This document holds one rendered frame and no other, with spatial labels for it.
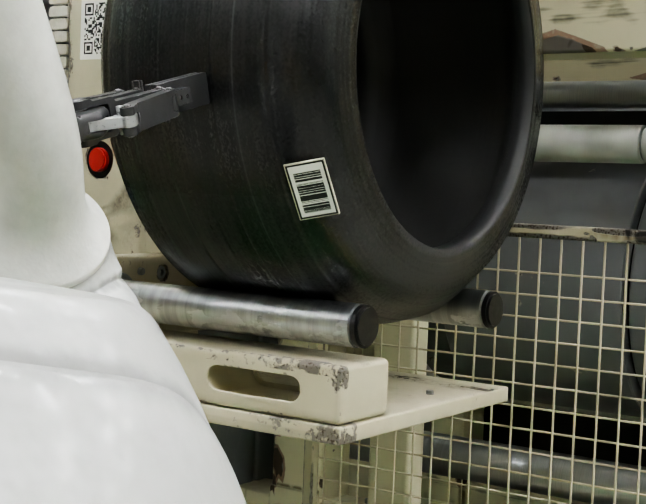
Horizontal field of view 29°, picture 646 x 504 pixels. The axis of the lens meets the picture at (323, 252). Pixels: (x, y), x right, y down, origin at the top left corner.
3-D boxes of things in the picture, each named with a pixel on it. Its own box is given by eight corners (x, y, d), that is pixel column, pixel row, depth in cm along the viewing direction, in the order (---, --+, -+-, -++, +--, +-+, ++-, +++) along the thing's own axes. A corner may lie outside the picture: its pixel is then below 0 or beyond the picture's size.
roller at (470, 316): (262, 310, 168) (247, 290, 165) (276, 284, 171) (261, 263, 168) (496, 336, 149) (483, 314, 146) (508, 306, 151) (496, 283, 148)
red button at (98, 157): (87, 171, 154) (87, 147, 154) (97, 172, 156) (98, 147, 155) (104, 172, 152) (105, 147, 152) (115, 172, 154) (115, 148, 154)
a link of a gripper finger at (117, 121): (53, 115, 103) (98, 115, 99) (98, 103, 107) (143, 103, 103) (58, 144, 103) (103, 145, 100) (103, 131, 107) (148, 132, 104)
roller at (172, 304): (104, 275, 143) (131, 282, 147) (97, 313, 143) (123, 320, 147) (360, 300, 124) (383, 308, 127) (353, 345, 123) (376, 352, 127)
